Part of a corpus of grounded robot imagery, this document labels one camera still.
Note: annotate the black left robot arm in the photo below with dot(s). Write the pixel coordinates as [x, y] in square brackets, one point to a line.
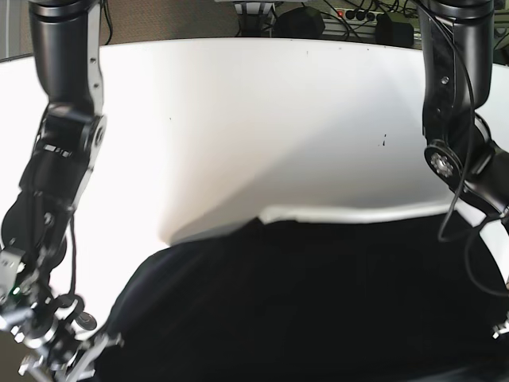
[457, 45]

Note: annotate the plain black T-shirt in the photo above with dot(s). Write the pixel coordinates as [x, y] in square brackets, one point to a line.
[292, 301]

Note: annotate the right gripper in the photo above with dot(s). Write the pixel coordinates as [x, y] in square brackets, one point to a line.
[43, 323]

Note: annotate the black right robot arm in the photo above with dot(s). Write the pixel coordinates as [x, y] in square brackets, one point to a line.
[38, 231]

